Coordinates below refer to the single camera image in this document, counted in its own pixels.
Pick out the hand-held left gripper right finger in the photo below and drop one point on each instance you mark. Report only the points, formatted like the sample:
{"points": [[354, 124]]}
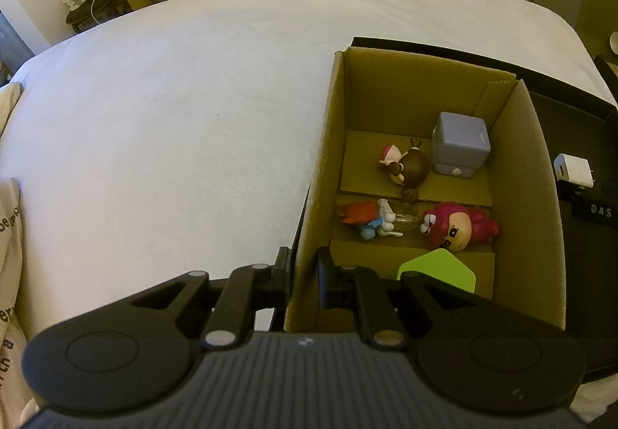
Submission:
{"points": [[326, 284]]}

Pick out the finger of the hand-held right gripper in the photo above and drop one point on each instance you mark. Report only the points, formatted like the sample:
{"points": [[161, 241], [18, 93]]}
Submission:
{"points": [[589, 207]]}

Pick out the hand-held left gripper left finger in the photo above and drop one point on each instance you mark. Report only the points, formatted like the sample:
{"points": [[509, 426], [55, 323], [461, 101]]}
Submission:
{"points": [[282, 279]]}

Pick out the white plug charger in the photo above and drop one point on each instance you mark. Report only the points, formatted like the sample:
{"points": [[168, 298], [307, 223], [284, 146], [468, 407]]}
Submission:
{"points": [[572, 171]]}

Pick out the cardboard box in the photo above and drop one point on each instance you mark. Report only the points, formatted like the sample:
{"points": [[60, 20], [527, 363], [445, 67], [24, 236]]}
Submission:
{"points": [[531, 216]]}

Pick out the black shallow tray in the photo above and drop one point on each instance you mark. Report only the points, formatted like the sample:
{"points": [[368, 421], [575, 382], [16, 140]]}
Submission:
{"points": [[579, 129]]}

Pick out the orange-haired toy figurine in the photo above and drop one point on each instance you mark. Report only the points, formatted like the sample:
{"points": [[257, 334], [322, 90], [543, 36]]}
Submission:
{"points": [[371, 219]]}

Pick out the red hooded figurine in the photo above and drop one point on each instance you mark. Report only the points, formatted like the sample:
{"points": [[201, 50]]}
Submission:
{"points": [[454, 226]]}

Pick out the lilac cube-shaped device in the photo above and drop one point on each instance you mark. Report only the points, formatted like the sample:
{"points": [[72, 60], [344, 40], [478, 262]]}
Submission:
{"points": [[461, 144]]}

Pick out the brown-haired toy figurine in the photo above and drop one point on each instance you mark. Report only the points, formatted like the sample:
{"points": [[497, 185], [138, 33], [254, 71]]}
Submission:
{"points": [[410, 168]]}

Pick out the green flat card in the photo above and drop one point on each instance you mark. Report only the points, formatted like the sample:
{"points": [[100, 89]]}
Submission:
{"points": [[439, 269]]}

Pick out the white cup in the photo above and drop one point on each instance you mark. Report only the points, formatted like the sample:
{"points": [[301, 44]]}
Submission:
{"points": [[614, 44]]}

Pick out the white bed sheet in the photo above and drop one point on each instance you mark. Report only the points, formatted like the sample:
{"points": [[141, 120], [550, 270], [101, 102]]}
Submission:
{"points": [[169, 120]]}

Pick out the printed white cloth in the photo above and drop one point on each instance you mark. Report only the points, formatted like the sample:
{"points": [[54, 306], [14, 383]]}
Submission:
{"points": [[12, 265]]}

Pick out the cream pillow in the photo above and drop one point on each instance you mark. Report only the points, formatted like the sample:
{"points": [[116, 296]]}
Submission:
{"points": [[8, 108]]}

